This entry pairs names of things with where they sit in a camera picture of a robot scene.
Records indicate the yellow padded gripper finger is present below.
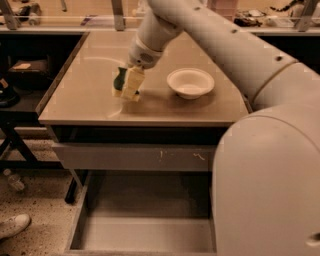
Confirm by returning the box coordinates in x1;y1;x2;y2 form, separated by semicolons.
121;66;145;101

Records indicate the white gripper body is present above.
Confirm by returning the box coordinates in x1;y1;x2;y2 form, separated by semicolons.
128;34;164;69

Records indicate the green and yellow sponge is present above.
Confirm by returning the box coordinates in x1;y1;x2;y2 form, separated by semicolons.
112;67;127;97

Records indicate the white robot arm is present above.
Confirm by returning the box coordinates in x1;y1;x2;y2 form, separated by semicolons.
122;0;320;256

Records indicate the grey top drawer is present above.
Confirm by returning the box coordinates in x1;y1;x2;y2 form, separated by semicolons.
53;126;225;172

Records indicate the open grey middle drawer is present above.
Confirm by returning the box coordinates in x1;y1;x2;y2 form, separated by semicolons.
64;171;217;256

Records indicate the white paper bowl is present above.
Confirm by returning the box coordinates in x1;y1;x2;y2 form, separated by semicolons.
167;68;215;100

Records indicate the pink stacked container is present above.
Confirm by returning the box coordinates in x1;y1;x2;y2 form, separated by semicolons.
207;0;238;21

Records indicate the black bag on shelf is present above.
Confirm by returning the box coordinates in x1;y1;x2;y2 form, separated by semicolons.
7;59;51;90

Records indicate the clear plastic bottle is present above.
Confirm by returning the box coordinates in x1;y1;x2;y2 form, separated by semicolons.
3;169;25;192

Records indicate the white shoe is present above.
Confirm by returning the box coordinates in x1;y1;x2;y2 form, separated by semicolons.
0;214;31;239

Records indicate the black side table frame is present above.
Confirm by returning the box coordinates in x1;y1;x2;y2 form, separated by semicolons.
0;121;77;204

